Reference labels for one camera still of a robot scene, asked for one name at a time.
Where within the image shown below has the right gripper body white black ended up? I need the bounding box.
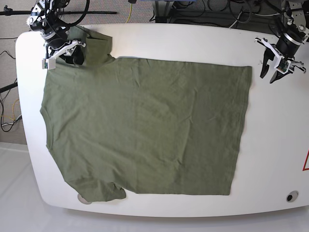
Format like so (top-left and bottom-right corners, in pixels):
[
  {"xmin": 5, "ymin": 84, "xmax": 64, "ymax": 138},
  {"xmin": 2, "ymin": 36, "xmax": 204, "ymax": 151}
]
[{"xmin": 43, "ymin": 39, "xmax": 86, "ymax": 62}]

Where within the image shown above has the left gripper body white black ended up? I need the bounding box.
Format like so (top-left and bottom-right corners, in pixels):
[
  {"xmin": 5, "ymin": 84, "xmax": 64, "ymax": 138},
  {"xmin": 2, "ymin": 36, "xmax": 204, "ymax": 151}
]
[{"xmin": 255, "ymin": 37, "xmax": 307, "ymax": 74}]

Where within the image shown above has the olive green T-shirt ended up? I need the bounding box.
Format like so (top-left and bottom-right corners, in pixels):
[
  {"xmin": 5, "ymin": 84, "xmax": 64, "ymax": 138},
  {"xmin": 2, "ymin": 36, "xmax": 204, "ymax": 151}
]
[{"xmin": 40, "ymin": 28, "xmax": 253, "ymax": 202}]

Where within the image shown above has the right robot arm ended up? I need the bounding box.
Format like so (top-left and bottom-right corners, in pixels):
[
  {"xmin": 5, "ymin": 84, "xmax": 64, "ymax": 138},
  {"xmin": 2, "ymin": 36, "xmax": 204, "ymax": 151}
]
[{"xmin": 27, "ymin": 0, "xmax": 90, "ymax": 70}]

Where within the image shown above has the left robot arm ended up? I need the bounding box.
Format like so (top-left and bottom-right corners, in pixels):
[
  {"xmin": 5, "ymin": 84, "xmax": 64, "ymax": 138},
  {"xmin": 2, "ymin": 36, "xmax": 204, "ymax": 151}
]
[{"xmin": 255, "ymin": 0, "xmax": 309, "ymax": 84}]

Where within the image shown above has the black stand leg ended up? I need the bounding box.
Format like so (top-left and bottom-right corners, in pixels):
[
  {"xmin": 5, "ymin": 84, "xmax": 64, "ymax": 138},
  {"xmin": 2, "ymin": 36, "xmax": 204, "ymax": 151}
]
[{"xmin": 0, "ymin": 82, "xmax": 18, "ymax": 93}]

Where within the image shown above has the black tripod bar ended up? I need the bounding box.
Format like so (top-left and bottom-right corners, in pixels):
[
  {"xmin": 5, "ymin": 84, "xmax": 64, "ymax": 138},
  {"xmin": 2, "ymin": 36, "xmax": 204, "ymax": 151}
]
[{"xmin": 0, "ymin": 7, "xmax": 118, "ymax": 17}]

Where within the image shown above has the red triangle sticker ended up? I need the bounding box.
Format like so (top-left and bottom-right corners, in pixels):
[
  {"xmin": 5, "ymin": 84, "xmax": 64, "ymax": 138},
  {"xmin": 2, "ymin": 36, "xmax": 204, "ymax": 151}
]
[{"xmin": 302, "ymin": 151, "xmax": 309, "ymax": 171}]

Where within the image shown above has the right table grommet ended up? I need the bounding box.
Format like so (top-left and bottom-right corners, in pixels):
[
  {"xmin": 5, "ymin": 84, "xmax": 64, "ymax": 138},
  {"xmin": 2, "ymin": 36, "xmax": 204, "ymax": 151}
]
[{"xmin": 286, "ymin": 190, "xmax": 299, "ymax": 203}]

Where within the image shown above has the table grommet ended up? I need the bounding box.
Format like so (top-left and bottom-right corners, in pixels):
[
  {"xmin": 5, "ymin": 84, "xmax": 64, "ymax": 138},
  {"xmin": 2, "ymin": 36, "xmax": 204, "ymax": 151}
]
[
  {"xmin": 77, "ymin": 193, "xmax": 92, "ymax": 205},
  {"xmin": 286, "ymin": 190, "xmax": 299, "ymax": 203}
]

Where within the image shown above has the left table grommet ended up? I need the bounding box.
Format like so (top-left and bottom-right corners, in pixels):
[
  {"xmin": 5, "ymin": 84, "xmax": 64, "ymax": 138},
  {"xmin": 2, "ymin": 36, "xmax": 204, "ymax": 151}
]
[{"xmin": 77, "ymin": 193, "xmax": 92, "ymax": 205}]

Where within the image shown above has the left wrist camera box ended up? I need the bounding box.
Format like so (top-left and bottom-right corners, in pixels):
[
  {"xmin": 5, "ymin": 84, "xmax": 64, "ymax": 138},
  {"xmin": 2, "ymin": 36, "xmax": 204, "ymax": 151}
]
[{"xmin": 275, "ymin": 59, "xmax": 291, "ymax": 74}]

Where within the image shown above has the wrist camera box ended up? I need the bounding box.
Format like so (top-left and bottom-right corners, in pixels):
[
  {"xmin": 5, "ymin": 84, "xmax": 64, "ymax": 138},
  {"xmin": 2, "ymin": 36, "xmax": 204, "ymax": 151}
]
[
  {"xmin": 42, "ymin": 58, "xmax": 56, "ymax": 70},
  {"xmin": 275, "ymin": 59, "xmax": 291, "ymax": 74}
]

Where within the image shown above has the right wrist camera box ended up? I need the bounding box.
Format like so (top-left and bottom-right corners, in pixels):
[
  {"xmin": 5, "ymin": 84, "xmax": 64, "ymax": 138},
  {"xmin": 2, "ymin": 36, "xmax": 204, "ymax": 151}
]
[{"xmin": 42, "ymin": 58, "xmax": 56, "ymax": 70}]

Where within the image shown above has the yellow floor cable coil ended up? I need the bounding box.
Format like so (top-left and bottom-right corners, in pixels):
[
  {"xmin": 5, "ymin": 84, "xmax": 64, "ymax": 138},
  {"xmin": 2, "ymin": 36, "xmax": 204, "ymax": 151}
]
[{"xmin": 0, "ymin": 99, "xmax": 22, "ymax": 125}]

